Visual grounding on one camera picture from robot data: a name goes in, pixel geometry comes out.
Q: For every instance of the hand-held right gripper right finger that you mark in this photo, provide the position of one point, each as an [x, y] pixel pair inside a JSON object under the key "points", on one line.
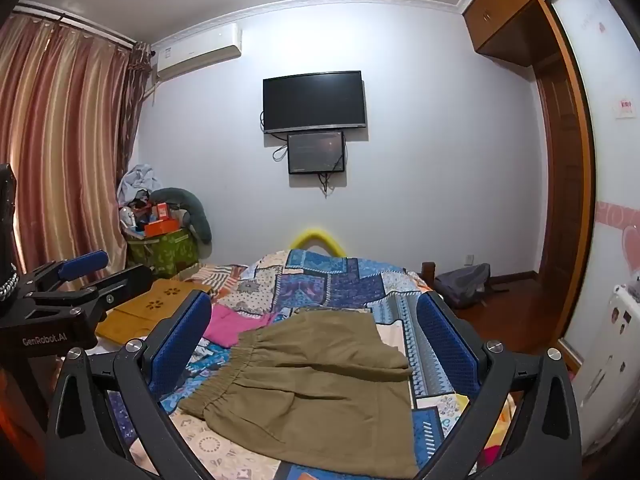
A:
{"points": [[447, 340]]}

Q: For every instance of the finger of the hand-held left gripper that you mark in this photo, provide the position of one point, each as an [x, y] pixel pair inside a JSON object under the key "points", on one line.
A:
{"points": [[125, 280], [82, 262]]}

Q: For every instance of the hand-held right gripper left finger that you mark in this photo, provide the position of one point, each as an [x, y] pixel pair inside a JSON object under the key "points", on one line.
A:
{"points": [[182, 340]]}

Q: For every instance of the olive green pants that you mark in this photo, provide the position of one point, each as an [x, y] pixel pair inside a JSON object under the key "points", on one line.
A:
{"points": [[310, 385]]}

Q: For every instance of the mustard yellow flower-print cloth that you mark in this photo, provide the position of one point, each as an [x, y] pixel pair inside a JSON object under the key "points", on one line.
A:
{"points": [[140, 310]]}

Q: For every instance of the green storage bag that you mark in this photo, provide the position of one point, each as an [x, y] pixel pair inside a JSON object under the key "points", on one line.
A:
{"points": [[162, 255]]}

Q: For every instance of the pink cloth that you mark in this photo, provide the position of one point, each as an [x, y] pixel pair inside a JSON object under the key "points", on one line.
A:
{"points": [[235, 325]]}

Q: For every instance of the grey backpack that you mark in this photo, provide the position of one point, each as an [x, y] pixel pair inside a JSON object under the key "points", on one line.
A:
{"points": [[462, 285]]}

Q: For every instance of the orange box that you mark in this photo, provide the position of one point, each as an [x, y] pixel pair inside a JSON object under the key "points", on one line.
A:
{"points": [[161, 228]]}

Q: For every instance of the pale crumpled cloth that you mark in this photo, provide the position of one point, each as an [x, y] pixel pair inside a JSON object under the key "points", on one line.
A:
{"points": [[137, 180]]}

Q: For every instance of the grey neck pillow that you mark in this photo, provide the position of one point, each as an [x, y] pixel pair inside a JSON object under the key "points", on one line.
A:
{"points": [[192, 205]]}

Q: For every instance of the orange multicolour blanket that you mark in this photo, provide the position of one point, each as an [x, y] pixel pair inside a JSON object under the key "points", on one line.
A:
{"points": [[497, 440]]}

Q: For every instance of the striped pink curtain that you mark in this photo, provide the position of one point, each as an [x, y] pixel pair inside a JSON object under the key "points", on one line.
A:
{"points": [[65, 150]]}

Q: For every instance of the patchwork quilt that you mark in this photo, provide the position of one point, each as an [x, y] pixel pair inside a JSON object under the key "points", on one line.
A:
{"points": [[325, 280]]}

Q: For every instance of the yellow foam arc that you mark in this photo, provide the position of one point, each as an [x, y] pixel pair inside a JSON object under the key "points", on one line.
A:
{"points": [[312, 234]]}

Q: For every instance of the white sticker-covered appliance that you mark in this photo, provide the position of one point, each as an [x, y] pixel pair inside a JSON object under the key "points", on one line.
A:
{"points": [[615, 355]]}

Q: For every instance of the wooden door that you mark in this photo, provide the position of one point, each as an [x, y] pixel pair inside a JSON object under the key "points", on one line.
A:
{"points": [[557, 170]]}

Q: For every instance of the small black monitor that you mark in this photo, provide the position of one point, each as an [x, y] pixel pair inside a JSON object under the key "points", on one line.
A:
{"points": [[316, 152]]}

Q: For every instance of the white wardrobe door pink hearts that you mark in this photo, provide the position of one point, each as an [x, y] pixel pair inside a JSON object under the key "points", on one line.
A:
{"points": [[600, 160]]}

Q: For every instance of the white air conditioner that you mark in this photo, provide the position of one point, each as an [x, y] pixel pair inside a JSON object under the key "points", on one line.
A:
{"points": [[195, 52]]}

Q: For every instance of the large black television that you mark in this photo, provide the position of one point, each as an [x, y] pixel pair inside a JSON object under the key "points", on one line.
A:
{"points": [[315, 102]]}

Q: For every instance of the wooden overhead cabinet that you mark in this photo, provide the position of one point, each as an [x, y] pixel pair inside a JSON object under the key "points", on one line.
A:
{"points": [[500, 15]]}

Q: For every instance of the brown wooden bed post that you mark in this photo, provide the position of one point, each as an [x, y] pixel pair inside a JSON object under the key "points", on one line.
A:
{"points": [[427, 272]]}

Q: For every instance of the curtain rail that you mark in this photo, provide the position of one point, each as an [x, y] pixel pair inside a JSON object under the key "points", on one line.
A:
{"points": [[75, 22]]}

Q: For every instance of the red and white wall sticker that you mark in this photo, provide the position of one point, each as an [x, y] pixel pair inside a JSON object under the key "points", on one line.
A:
{"points": [[626, 109]]}

